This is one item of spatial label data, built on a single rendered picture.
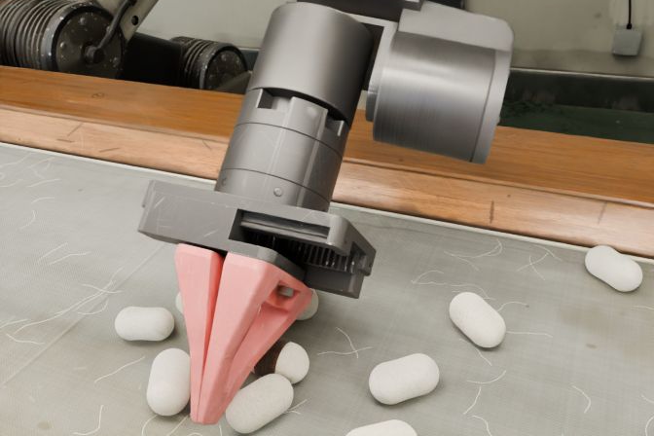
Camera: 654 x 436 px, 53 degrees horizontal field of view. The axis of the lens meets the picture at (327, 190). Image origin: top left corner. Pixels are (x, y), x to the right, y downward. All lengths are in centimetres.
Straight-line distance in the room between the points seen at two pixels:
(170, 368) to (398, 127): 16
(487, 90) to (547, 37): 210
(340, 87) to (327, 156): 3
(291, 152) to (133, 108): 34
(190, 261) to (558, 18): 216
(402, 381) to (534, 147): 25
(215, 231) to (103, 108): 36
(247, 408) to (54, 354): 13
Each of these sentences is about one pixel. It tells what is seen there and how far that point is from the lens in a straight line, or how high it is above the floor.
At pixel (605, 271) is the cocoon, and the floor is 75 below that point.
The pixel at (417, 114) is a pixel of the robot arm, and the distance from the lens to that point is 31.
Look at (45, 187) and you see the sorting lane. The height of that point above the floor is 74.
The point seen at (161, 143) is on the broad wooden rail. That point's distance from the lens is 57.
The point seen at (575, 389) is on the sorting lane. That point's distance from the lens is 37.
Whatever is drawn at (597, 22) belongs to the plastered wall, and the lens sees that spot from 239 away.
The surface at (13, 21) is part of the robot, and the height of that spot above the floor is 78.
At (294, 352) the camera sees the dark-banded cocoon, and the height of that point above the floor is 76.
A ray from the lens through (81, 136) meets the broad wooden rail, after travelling 62.
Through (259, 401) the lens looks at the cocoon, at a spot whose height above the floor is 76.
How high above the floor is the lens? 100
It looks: 32 degrees down
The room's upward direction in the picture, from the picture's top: 4 degrees counter-clockwise
